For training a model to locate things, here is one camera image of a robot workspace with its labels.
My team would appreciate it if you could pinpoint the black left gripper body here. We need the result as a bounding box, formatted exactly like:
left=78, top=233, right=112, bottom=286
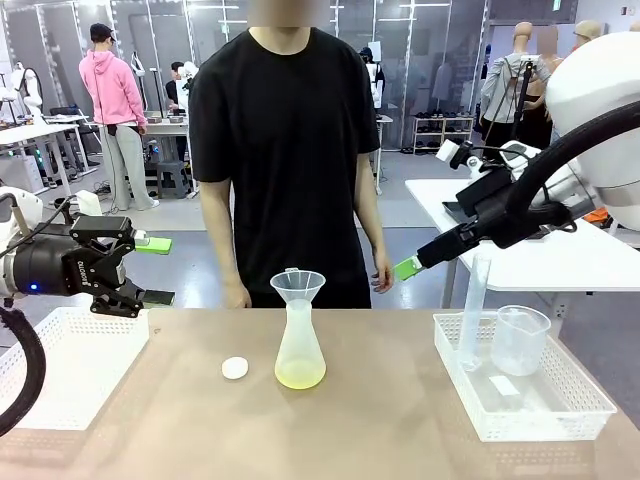
left=13, top=234, right=126, bottom=297

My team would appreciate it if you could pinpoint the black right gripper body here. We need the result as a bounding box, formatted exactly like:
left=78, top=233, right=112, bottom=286
left=455, top=167, right=519, bottom=242

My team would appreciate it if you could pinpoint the clear plastic graduated cylinder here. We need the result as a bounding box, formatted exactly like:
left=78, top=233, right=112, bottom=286
left=457, top=253, right=494, bottom=373

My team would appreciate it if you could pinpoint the clear plastic beaker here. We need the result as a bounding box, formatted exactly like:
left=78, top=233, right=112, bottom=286
left=489, top=304, right=552, bottom=378

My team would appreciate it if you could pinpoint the white round flask cap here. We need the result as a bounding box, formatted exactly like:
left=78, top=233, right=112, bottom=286
left=221, top=356, right=250, bottom=381

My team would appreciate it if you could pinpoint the clear plastic funnel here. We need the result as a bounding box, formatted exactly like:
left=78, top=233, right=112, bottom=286
left=269, top=268, right=327, bottom=321

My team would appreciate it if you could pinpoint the translucent plastic conical flask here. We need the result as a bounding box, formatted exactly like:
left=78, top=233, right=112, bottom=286
left=274, top=298, right=328, bottom=391

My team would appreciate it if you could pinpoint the white perforated basket with label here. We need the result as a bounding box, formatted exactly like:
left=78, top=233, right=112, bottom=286
left=432, top=311, right=618, bottom=444

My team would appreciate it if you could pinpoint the person's right forearm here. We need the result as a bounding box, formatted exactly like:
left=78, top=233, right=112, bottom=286
left=202, top=219, right=249, bottom=289

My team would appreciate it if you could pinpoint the person's left forearm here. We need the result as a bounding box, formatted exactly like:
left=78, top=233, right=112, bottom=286
left=357, top=197, right=389, bottom=256

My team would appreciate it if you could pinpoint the person's left hand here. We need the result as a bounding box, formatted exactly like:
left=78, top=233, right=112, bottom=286
left=370, top=248, right=395, bottom=294

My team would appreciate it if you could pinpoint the person's right hand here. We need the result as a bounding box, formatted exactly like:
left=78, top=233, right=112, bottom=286
left=222, top=279, right=253, bottom=310

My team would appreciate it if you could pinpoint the black plastic tray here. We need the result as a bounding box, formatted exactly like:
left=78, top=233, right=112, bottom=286
left=442, top=199, right=479, bottom=222

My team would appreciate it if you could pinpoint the white perforated plastic basket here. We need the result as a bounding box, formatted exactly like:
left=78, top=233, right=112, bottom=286
left=0, top=307, right=151, bottom=432

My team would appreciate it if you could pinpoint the shoe rack with shoes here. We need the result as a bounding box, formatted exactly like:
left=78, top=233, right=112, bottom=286
left=412, top=114, right=475, bottom=157

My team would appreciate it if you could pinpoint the grey plastic step stool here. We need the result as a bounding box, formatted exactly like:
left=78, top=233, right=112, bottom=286
left=156, top=159, right=191, bottom=201

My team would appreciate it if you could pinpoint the black tripod with phone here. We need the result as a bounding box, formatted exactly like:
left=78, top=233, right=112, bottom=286
left=504, top=54, right=542, bottom=151

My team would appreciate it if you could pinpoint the white desk with trays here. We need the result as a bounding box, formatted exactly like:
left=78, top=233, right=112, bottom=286
left=134, top=112, right=194, bottom=194

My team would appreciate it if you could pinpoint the mannequin in grey jacket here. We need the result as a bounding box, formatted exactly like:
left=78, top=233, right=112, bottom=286
left=479, top=20, right=551, bottom=151

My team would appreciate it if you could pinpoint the white long desk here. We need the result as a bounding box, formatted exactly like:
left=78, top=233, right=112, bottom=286
left=0, top=122, right=99, bottom=199

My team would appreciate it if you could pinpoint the person in pink hoodie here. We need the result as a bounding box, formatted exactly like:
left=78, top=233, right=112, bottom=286
left=78, top=22, right=161, bottom=213

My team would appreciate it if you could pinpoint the seated person in black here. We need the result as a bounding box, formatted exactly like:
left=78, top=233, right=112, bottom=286
left=165, top=61, right=187, bottom=114

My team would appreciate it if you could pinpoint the person in black T-shirt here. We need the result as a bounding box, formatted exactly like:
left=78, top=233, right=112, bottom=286
left=188, top=0, right=382, bottom=310

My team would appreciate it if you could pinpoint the mannequin in orange clothes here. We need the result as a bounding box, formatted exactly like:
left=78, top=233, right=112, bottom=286
left=573, top=19, right=602, bottom=52

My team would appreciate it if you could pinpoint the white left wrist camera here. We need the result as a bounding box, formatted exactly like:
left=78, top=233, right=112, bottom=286
left=74, top=189, right=104, bottom=217

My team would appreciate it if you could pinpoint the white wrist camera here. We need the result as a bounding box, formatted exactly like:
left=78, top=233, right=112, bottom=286
left=434, top=139, right=474, bottom=169
left=74, top=189, right=104, bottom=217

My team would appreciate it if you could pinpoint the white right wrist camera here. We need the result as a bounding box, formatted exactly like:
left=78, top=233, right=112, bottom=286
left=434, top=139, right=474, bottom=169

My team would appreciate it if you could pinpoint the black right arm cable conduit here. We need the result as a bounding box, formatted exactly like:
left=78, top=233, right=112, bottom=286
left=492, top=99, right=640, bottom=250

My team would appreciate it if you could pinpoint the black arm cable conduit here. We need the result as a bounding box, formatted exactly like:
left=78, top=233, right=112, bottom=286
left=492, top=99, right=640, bottom=250
left=0, top=305, right=48, bottom=437

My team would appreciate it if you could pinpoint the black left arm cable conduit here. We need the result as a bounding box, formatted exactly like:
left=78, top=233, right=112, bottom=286
left=0, top=305, right=48, bottom=437

